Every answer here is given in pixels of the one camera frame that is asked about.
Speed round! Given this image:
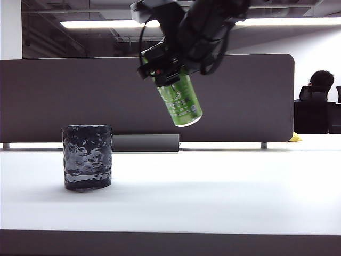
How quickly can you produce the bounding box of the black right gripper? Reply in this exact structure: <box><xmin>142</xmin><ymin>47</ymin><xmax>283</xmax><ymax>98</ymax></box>
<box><xmin>136</xmin><ymin>7</ymin><xmax>230</xmax><ymax>87</ymax></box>

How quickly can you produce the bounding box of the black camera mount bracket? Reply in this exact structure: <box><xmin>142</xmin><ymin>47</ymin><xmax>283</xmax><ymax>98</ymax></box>
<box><xmin>159</xmin><ymin>2</ymin><xmax>188</xmax><ymax>49</ymax></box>

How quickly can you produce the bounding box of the seated dark-haired person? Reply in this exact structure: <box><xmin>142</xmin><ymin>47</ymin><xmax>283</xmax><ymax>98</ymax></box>
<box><xmin>308</xmin><ymin>70</ymin><xmax>335</xmax><ymax>94</ymax></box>

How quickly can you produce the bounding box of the grey desk divider panel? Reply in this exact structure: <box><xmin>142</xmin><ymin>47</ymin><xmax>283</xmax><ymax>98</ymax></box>
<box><xmin>0</xmin><ymin>54</ymin><xmax>295</xmax><ymax>144</ymax></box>

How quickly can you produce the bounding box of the grey desk cable flap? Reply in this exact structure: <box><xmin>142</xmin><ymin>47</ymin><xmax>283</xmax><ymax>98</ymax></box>
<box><xmin>111</xmin><ymin>134</ymin><xmax>180</xmax><ymax>153</ymax></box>

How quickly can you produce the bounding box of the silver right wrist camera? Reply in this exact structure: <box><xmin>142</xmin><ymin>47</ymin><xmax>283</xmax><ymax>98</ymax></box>
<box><xmin>129</xmin><ymin>0</ymin><xmax>178</xmax><ymax>23</ymax></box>

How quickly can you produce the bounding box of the long ceiling light strip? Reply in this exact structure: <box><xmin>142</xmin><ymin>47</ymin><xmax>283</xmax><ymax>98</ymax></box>
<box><xmin>60</xmin><ymin>17</ymin><xmax>341</xmax><ymax>29</ymax></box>

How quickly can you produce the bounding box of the black camera cable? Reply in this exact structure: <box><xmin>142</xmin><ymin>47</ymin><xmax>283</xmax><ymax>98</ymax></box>
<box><xmin>138</xmin><ymin>14</ymin><xmax>162</xmax><ymax>63</ymax></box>

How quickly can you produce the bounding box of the dark textured glass cup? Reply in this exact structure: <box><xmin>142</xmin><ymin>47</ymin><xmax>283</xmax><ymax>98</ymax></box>
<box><xmin>61</xmin><ymin>124</ymin><xmax>113</xmax><ymax>192</ymax></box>

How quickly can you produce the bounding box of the green Monster energy can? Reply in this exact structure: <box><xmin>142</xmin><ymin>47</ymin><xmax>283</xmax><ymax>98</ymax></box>
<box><xmin>142</xmin><ymin>57</ymin><xmax>204</xmax><ymax>128</ymax></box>

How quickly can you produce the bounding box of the black office chair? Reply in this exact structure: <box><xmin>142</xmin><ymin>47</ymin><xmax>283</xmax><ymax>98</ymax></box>
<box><xmin>294</xmin><ymin>85</ymin><xmax>331</xmax><ymax>135</ymax></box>
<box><xmin>328</xmin><ymin>86</ymin><xmax>341</xmax><ymax>134</ymax></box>

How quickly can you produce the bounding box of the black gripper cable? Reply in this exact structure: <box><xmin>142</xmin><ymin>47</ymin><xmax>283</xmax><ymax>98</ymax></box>
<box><xmin>199</xmin><ymin>13</ymin><xmax>236</xmax><ymax>76</ymax></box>

